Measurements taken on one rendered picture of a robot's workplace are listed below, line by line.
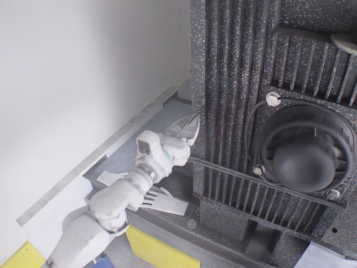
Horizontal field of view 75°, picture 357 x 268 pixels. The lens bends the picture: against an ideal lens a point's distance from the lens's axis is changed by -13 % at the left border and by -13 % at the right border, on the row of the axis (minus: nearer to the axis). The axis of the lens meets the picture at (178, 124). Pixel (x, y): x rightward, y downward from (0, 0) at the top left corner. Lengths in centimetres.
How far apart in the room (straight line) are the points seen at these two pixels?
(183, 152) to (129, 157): 91
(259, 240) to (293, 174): 59
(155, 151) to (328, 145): 38
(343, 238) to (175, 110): 130
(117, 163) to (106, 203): 99
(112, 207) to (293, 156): 40
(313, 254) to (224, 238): 48
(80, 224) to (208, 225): 75
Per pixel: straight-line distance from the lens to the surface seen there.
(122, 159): 152
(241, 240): 116
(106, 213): 51
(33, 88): 118
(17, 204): 135
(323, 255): 79
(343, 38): 62
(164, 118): 177
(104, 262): 165
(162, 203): 127
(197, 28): 65
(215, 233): 118
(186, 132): 69
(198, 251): 142
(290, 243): 121
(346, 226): 106
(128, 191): 54
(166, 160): 59
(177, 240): 145
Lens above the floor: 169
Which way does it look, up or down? 37 degrees down
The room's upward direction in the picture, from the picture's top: 3 degrees counter-clockwise
